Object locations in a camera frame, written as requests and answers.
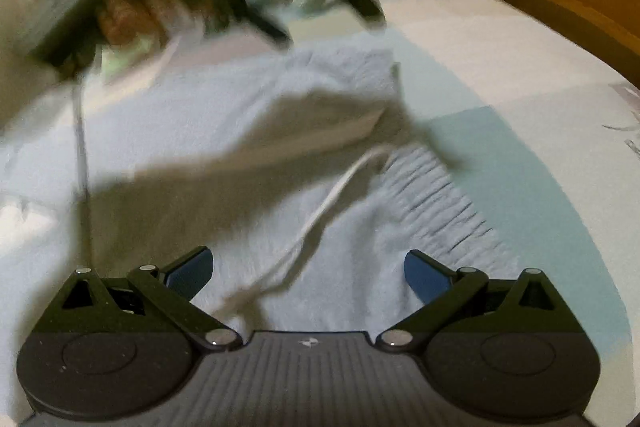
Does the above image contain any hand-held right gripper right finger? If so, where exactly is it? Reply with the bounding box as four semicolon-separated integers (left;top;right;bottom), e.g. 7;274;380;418
375;249;584;352

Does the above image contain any person's left hand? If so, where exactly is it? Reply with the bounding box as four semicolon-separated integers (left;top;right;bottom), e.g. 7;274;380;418
97;0;169;50

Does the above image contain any light blue fleece hoodie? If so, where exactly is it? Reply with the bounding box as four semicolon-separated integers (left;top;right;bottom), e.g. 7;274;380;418
0;44;521;408

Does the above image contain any patchwork bed sheet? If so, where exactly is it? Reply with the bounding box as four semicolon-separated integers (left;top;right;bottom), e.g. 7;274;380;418
0;0;640;427

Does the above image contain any grey cable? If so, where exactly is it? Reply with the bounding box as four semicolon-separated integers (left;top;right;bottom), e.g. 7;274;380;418
70;67;99;270

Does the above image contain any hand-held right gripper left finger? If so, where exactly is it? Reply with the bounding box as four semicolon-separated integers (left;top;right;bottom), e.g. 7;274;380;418
35;246;241;351

